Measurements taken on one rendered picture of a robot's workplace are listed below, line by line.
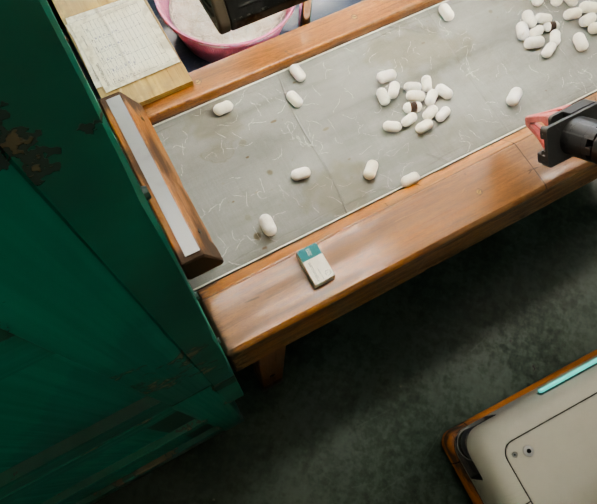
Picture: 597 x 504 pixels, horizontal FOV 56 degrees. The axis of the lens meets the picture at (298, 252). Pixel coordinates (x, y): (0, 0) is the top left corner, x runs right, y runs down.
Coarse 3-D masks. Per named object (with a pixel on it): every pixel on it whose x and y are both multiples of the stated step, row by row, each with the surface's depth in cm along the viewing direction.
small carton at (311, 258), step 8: (304, 248) 85; (312, 248) 85; (296, 256) 86; (304, 256) 84; (312, 256) 84; (320, 256) 84; (304, 264) 84; (312, 264) 84; (320, 264) 84; (328, 264) 84; (312, 272) 83; (320, 272) 83; (328, 272) 83; (312, 280) 83; (320, 280) 83; (328, 280) 84
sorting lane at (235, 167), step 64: (448, 0) 108; (512, 0) 108; (320, 64) 102; (384, 64) 102; (448, 64) 103; (512, 64) 103; (576, 64) 104; (192, 128) 96; (256, 128) 96; (320, 128) 97; (448, 128) 98; (512, 128) 99; (192, 192) 92; (256, 192) 92; (320, 192) 93; (384, 192) 93; (256, 256) 89
